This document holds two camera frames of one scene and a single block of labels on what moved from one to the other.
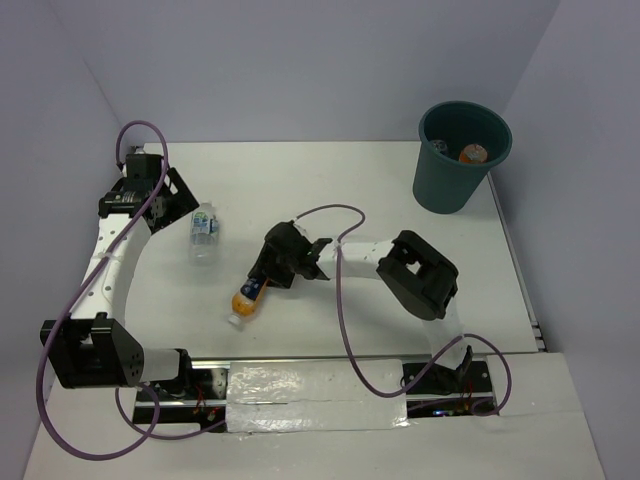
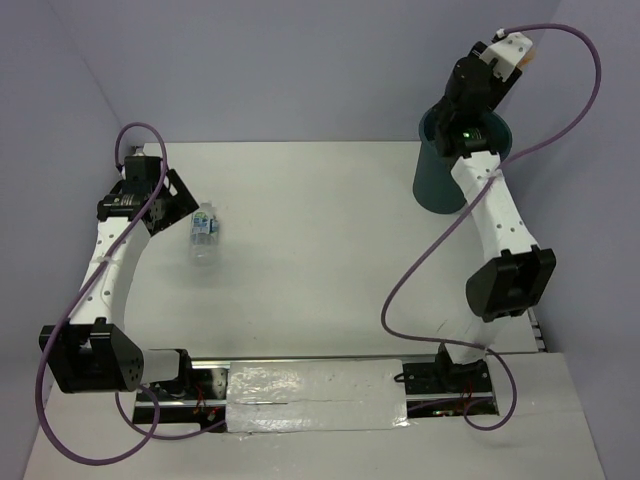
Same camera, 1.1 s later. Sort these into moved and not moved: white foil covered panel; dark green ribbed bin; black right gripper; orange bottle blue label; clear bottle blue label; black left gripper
Moved: black right gripper; orange bottle blue label
Not moved: clear bottle blue label; dark green ribbed bin; black left gripper; white foil covered panel
